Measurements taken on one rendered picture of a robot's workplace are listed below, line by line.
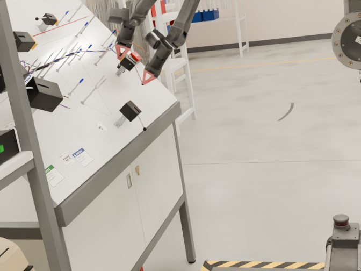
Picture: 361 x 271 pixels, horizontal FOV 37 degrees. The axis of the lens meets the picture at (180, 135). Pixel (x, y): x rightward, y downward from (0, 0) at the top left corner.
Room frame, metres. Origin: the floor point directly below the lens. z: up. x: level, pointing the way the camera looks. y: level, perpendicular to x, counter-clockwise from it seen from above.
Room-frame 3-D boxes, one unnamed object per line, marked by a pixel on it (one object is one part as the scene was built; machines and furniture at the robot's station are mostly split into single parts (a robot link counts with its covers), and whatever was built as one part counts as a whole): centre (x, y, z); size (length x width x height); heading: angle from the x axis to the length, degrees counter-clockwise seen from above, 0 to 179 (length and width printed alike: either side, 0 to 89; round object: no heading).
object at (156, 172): (2.22, 0.12, 0.60); 0.55 x 0.03 x 0.39; 161
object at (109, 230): (1.70, 0.30, 0.60); 0.55 x 0.02 x 0.39; 161
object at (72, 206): (1.96, 0.19, 0.83); 1.18 x 0.05 x 0.06; 161
